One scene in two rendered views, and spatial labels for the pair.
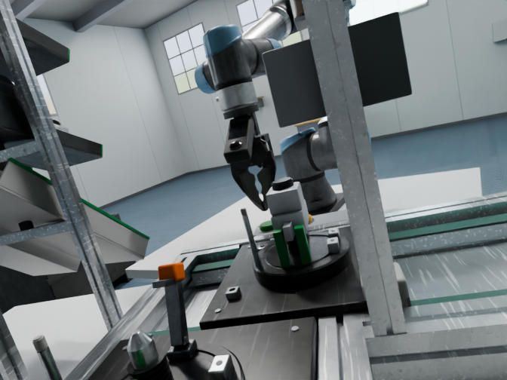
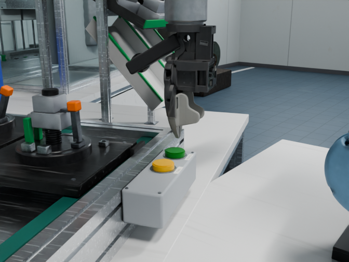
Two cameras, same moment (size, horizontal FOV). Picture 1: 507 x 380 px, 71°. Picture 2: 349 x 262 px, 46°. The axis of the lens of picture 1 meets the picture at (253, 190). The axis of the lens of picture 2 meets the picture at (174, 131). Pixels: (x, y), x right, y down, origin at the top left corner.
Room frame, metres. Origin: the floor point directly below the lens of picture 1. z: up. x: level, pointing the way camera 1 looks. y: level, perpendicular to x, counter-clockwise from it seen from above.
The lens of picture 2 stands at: (0.75, -0.76, 1.24)
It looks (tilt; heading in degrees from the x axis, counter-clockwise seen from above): 17 degrees down; 94
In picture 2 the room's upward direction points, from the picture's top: straight up
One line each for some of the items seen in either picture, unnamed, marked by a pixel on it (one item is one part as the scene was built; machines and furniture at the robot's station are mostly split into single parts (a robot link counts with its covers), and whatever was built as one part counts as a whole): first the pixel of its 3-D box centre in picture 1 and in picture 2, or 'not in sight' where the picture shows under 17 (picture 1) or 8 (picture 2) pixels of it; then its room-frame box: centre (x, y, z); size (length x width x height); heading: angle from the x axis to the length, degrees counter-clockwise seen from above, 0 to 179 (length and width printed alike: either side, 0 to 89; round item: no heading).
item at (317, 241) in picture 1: (300, 256); (54, 148); (0.48, -0.04, 0.98); 0.14 x 0.14 x 0.02
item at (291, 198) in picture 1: (287, 206); (47, 107); (0.47, -0.04, 1.06); 0.08 x 0.04 x 0.07; 166
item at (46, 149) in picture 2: (333, 235); (44, 148); (0.48, -0.09, 1.00); 0.02 x 0.01 x 0.02; 166
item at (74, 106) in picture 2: not in sight; (71, 121); (0.52, -0.05, 1.04); 0.04 x 0.02 x 0.08; 166
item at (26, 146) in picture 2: (333, 245); (28, 146); (0.45, -0.08, 1.00); 0.02 x 0.01 x 0.02; 166
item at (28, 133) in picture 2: (302, 244); (28, 130); (0.43, -0.04, 1.01); 0.01 x 0.01 x 0.05; 76
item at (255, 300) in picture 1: (303, 269); (55, 157); (0.48, -0.04, 0.96); 0.24 x 0.24 x 0.02; 76
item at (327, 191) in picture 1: (308, 188); not in sight; (1.09, -0.17, 0.93); 0.15 x 0.15 x 0.10
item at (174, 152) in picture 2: (269, 228); (174, 154); (0.71, -0.01, 0.96); 0.04 x 0.04 x 0.02
